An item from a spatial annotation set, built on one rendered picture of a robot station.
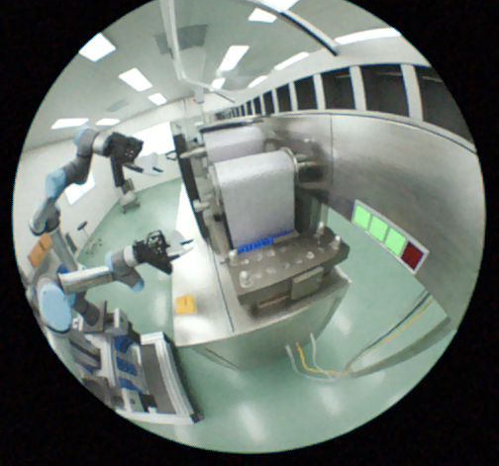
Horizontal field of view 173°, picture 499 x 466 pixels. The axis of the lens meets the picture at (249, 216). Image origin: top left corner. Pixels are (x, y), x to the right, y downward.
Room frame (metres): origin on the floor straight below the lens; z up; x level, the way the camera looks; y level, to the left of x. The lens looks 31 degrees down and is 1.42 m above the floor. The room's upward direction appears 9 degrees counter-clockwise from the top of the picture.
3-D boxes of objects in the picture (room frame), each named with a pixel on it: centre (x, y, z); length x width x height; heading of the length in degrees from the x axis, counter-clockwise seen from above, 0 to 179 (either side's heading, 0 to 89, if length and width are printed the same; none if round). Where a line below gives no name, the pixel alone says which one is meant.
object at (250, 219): (0.49, -0.05, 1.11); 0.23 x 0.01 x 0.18; 103
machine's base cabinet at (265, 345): (1.44, 0.25, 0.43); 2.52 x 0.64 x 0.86; 13
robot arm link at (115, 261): (0.36, 0.50, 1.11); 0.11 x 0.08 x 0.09; 103
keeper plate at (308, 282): (0.29, -0.14, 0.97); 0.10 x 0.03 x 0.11; 103
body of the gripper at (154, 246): (0.40, 0.34, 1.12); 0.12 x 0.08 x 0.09; 103
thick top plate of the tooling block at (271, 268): (0.38, -0.11, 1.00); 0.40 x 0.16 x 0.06; 103
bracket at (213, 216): (0.54, 0.14, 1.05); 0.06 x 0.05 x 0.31; 103
